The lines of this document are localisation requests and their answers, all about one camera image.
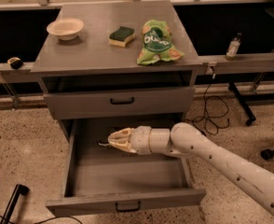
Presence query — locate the black power cable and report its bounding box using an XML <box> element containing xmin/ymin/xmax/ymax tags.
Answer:
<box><xmin>185</xmin><ymin>73</ymin><xmax>231</xmax><ymax>136</ymax></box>

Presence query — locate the grey drawer cabinet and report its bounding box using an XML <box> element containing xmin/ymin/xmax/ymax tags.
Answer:
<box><xmin>30</xmin><ymin>0</ymin><xmax>207</xmax><ymax>217</ymax></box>

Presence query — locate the open grey middle drawer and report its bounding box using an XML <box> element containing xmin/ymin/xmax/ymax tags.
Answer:
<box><xmin>47</xmin><ymin>113</ymin><xmax>206</xmax><ymax>217</ymax></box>

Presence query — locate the black caster table leg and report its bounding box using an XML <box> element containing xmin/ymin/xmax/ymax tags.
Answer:
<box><xmin>228</xmin><ymin>82</ymin><xmax>256</xmax><ymax>126</ymax></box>

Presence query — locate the black chair base wheel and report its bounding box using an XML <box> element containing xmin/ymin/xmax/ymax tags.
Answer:
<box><xmin>260</xmin><ymin>149</ymin><xmax>274</xmax><ymax>161</ymax></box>

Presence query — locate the white paper bowl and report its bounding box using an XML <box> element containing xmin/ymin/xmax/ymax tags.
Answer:
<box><xmin>47</xmin><ymin>18</ymin><xmax>84</xmax><ymax>41</ymax></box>

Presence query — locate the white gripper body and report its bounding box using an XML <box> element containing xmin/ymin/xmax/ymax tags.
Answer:
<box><xmin>130</xmin><ymin>126</ymin><xmax>152</xmax><ymax>155</ymax></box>

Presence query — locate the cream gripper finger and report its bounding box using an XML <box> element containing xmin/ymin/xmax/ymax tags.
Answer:
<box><xmin>109</xmin><ymin>141</ymin><xmax>136</xmax><ymax>153</ymax></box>
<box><xmin>108</xmin><ymin>128</ymin><xmax>133</xmax><ymax>143</ymax></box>

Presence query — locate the green chip bag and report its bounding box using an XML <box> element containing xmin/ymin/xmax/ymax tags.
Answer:
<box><xmin>137</xmin><ymin>20</ymin><xmax>185</xmax><ymax>65</ymax></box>

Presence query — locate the small clear bottle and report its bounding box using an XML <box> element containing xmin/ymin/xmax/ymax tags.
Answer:
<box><xmin>226</xmin><ymin>33</ymin><xmax>242</xmax><ymax>60</ymax></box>

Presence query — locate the dark chocolate rxbar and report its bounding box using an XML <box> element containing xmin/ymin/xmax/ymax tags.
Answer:
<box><xmin>97</xmin><ymin>141</ymin><xmax>110</xmax><ymax>147</ymax></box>

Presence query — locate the yellow black tape measure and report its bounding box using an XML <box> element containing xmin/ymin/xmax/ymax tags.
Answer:
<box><xmin>7</xmin><ymin>57</ymin><xmax>23</xmax><ymax>69</ymax></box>

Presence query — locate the green yellow sponge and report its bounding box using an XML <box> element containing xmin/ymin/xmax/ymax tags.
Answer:
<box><xmin>109</xmin><ymin>26</ymin><xmax>135</xmax><ymax>48</ymax></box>

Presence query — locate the closed grey upper drawer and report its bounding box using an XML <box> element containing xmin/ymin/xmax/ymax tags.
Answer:
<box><xmin>44</xmin><ymin>87</ymin><xmax>195</xmax><ymax>119</ymax></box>

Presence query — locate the black stand with cable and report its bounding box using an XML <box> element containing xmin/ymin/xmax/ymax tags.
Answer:
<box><xmin>0</xmin><ymin>183</ymin><xmax>84</xmax><ymax>224</ymax></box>

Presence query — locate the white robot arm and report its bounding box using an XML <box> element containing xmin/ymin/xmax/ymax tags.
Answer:
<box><xmin>108</xmin><ymin>122</ymin><xmax>274</xmax><ymax>216</ymax></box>

